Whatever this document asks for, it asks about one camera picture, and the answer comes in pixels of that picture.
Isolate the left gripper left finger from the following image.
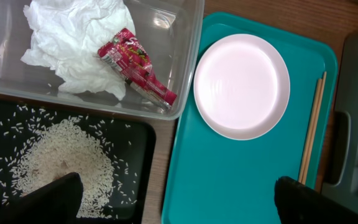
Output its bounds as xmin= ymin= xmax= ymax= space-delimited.
xmin=0 ymin=172 xmax=83 ymax=224

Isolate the wooden chopstick left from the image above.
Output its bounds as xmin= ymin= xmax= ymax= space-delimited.
xmin=298 ymin=78 xmax=322 ymax=184

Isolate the large white plate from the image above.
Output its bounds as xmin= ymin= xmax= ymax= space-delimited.
xmin=193 ymin=34 xmax=290 ymax=141

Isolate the wooden chopstick right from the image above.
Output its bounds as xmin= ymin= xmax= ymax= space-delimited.
xmin=303 ymin=72 xmax=327 ymax=185

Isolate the wooden chopstick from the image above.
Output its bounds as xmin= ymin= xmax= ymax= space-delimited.
xmin=298 ymin=78 xmax=322 ymax=184
xmin=303 ymin=72 xmax=327 ymax=185

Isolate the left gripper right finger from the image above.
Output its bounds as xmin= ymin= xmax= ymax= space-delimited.
xmin=274 ymin=176 xmax=358 ymax=224

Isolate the clear plastic bin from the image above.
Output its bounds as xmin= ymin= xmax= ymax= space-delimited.
xmin=0 ymin=1 xmax=204 ymax=120

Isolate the red snack wrapper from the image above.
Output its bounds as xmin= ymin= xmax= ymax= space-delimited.
xmin=98 ymin=28 xmax=177 ymax=111

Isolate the black plastic tray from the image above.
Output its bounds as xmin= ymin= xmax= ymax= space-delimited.
xmin=0 ymin=100 xmax=156 ymax=223

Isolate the white napkin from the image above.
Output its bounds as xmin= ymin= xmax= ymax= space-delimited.
xmin=21 ymin=0 xmax=135 ymax=100

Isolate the pile of rice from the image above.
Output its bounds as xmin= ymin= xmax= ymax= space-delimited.
xmin=0 ymin=104 xmax=139 ymax=220

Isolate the teal serving tray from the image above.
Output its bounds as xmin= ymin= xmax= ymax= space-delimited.
xmin=162 ymin=12 xmax=337 ymax=223

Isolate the grey dishwasher rack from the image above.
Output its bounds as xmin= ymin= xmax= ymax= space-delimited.
xmin=321 ymin=32 xmax=358 ymax=214

